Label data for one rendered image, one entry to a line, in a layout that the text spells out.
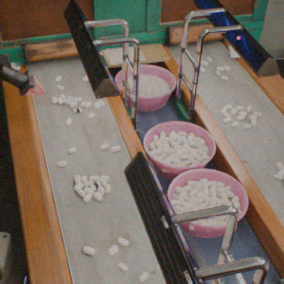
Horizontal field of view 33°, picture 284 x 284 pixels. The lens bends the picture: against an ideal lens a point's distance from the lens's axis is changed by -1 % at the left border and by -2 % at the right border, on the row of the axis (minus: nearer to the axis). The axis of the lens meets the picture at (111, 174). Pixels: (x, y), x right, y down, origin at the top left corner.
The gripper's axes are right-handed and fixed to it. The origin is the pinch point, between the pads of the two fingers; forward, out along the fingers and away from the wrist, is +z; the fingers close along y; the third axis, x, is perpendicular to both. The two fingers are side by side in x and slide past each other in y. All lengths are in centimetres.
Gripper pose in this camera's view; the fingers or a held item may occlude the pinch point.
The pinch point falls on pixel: (43, 92)
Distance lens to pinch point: 192.1
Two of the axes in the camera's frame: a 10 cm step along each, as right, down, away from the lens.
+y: -2.3, -6.7, 7.1
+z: 7.5, 3.5, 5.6
